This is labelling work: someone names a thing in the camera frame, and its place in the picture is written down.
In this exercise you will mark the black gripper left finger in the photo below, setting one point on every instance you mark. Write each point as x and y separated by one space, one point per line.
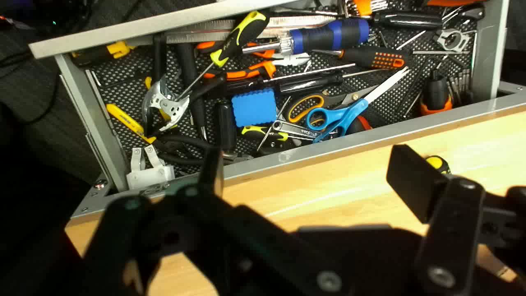
234 247

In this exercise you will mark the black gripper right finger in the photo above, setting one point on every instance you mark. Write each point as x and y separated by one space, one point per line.
461 215

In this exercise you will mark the black orange round tool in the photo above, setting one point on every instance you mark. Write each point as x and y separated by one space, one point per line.
436 95

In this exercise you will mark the blue rectangular sponge block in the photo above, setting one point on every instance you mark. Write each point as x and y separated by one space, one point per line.
254 107

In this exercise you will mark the white plastic bracket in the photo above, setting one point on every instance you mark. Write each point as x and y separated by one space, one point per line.
147 168

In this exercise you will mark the yellow handled tool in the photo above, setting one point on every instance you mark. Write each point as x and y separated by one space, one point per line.
127 120

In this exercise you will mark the blue handled scissors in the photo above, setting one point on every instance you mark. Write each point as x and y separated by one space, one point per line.
328 122

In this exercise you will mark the orange black handled screwdriver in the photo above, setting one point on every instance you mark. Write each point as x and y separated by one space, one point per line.
376 57

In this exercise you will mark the orange handled pliers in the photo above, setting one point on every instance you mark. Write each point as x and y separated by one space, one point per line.
265 67

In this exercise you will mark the blue black handled screwdriver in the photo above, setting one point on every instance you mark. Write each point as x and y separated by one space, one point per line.
333 36

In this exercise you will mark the yellow black handled screwdriver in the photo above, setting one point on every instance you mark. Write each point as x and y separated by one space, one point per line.
246 31

